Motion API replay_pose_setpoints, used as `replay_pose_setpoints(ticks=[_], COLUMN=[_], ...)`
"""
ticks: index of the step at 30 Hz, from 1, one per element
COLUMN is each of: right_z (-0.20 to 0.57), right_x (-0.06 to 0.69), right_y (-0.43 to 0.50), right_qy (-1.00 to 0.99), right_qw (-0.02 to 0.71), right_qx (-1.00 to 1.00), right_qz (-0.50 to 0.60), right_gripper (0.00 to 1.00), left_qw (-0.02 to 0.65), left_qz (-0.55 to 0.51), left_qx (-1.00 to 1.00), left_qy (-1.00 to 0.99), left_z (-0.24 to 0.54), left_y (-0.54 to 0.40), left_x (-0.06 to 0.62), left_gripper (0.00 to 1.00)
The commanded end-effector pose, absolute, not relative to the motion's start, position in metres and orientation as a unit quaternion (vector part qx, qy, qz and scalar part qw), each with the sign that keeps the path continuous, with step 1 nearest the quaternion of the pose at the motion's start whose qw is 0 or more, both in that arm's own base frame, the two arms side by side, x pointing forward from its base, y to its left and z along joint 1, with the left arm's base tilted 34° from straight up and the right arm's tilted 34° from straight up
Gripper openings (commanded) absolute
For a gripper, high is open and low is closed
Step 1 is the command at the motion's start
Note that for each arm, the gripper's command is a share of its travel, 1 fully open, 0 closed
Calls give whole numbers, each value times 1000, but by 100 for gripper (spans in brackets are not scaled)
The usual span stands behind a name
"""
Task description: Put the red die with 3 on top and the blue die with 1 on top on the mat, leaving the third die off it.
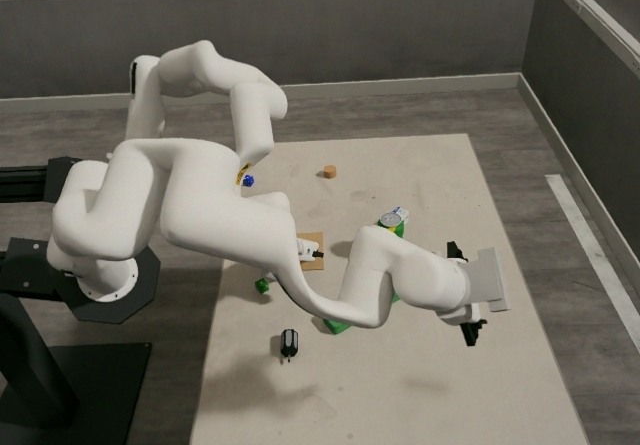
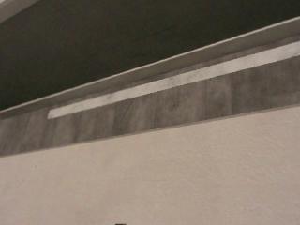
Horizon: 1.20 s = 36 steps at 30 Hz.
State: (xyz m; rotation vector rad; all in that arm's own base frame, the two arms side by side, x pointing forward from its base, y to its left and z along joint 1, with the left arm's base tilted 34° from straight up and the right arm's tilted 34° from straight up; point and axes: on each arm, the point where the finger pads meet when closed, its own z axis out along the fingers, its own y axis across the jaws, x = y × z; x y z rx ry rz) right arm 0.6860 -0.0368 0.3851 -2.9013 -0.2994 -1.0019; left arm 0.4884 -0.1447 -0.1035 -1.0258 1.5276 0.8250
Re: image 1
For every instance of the tan short cylinder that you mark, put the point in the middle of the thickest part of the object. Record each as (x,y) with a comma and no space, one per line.
(330,171)

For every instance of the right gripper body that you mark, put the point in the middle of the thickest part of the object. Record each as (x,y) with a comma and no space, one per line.
(467,313)

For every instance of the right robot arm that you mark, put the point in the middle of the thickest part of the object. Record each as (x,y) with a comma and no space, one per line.
(193,181)

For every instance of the tan flat mat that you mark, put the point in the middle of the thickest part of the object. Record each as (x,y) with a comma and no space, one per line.
(318,264)

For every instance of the green rectangular box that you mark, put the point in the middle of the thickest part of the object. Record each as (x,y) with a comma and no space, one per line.
(336,327)

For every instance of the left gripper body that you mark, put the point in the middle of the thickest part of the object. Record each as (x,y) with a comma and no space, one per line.
(308,247)

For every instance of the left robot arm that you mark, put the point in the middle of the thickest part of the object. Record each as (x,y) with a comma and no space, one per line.
(255,100)

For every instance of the green soda can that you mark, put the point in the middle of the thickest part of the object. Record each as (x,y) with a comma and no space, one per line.
(393,222)

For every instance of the green die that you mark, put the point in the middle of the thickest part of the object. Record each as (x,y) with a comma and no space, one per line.
(261,286)

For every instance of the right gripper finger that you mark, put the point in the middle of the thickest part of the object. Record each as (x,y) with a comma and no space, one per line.
(471,331)
(454,252)

